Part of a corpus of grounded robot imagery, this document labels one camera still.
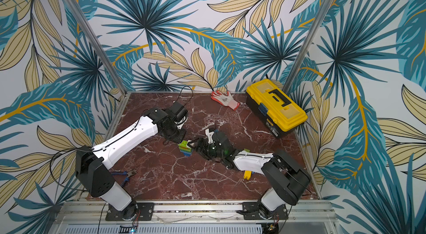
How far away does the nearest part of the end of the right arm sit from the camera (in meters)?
0.67

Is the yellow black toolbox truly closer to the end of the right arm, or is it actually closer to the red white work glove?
the red white work glove

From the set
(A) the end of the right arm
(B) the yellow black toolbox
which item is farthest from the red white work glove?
(A) the end of the right arm

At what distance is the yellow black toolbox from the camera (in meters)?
0.88

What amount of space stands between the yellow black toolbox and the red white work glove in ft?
0.39

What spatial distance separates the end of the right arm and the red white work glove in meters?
0.36

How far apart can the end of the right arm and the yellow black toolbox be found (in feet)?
1.12

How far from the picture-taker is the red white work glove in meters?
1.15
